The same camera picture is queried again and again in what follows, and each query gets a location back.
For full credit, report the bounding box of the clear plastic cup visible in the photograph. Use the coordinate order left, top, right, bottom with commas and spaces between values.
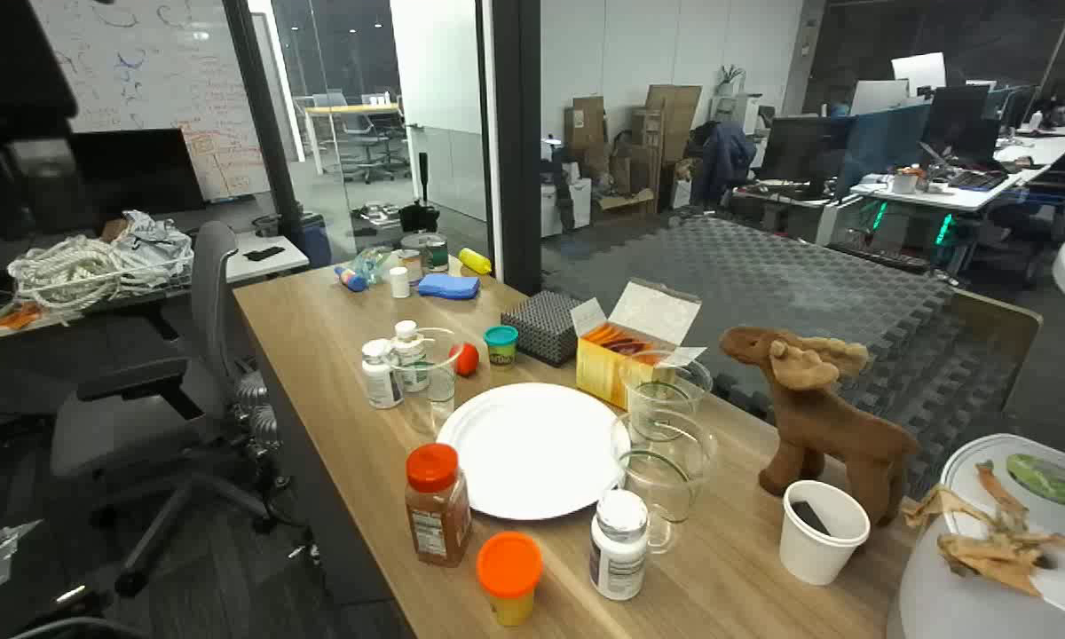
622, 407, 716, 554
623, 370, 701, 437

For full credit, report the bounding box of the spice jar orange lid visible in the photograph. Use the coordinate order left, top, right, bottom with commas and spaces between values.
406, 443, 471, 564

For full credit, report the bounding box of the white pill bottle blue label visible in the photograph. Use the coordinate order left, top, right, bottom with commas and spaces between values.
589, 489, 651, 601

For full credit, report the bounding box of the white paper plate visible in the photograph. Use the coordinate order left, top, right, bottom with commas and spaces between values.
436, 382, 627, 523

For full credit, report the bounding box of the grey foam block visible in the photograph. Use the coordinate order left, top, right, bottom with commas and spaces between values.
503, 291, 576, 367

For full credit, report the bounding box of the teal lid small tub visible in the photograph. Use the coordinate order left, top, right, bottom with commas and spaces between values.
487, 322, 519, 367

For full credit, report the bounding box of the red orange ball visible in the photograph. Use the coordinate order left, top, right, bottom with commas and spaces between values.
451, 340, 478, 379

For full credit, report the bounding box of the yellow mustard bottle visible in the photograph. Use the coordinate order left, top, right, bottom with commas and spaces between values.
459, 249, 492, 276

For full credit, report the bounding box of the blue sponge cloth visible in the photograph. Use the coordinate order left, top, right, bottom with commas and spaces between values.
415, 273, 478, 303

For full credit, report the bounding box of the yellow tea bag box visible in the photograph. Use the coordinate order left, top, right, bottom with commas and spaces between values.
571, 282, 701, 407

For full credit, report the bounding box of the white pill bottle green label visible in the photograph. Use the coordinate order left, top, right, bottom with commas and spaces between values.
390, 320, 426, 394

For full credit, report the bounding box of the small white jar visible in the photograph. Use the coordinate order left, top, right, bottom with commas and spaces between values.
388, 267, 409, 297

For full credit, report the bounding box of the white pill bottle front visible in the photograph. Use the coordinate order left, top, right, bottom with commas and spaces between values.
361, 336, 400, 407

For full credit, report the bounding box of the white paper cup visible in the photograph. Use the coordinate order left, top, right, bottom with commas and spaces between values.
776, 478, 872, 587

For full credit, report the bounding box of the grey office chair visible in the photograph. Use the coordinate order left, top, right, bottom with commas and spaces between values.
51, 222, 287, 595

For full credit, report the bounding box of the pile of white rope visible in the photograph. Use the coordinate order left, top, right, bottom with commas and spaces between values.
4, 206, 200, 320

